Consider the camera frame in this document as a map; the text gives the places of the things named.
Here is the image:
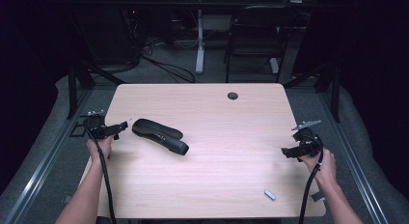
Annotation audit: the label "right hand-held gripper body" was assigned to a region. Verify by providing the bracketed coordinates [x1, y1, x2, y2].
[290, 120, 324, 158]

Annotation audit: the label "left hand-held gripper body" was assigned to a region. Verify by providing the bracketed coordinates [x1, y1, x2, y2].
[80, 109, 114, 141]

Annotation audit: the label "black stapler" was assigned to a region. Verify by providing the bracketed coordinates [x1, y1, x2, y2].
[131, 118, 190, 156]

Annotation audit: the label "person's left hand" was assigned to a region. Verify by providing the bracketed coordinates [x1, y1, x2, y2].
[86, 134, 115, 167]

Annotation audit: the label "person's right hand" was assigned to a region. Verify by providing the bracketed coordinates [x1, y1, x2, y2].
[296, 148, 338, 187]

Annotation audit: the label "black metal stand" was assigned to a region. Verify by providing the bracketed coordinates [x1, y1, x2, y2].
[283, 61, 342, 124]
[66, 61, 127, 120]

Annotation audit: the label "short white desk foot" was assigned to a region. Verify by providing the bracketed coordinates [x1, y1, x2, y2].
[269, 57, 280, 74]

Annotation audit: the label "dark equipment cabinet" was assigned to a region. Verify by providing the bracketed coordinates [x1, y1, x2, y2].
[74, 5, 143, 67]

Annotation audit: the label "long white desk leg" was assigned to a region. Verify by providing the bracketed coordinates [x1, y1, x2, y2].
[195, 9, 206, 75]

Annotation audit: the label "black folding chair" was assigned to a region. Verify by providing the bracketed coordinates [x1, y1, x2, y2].
[224, 5, 299, 84]

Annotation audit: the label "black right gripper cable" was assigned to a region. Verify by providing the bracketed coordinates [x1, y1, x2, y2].
[298, 143, 324, 224]

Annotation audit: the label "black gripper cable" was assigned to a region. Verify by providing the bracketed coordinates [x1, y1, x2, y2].
[83, 125, 118, 224]
[298, 143, 324, 224]

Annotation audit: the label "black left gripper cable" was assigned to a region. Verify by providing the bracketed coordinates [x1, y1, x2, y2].
[83, 125, 118, 224]

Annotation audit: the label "aluminium floor rail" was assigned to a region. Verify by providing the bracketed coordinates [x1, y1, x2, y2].
[3, 88, 95, 224]
[315, 88, 391, 224]

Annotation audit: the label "black floor cables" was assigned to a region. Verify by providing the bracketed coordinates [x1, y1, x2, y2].
[140, 40, 197, 84]

